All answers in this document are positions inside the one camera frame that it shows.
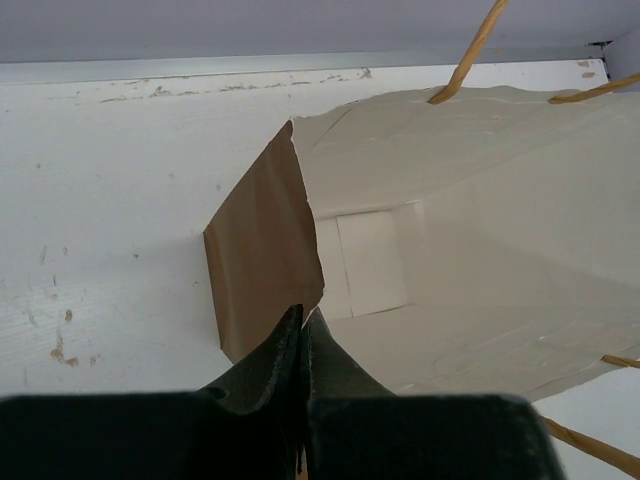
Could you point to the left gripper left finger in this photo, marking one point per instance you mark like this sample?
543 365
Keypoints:
264 375

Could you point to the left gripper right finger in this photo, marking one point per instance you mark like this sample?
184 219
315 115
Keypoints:
328 371

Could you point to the brown paper bag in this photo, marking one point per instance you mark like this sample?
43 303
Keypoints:
473 250

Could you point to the aluminium front rail frame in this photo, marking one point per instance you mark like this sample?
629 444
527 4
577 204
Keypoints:
117 70

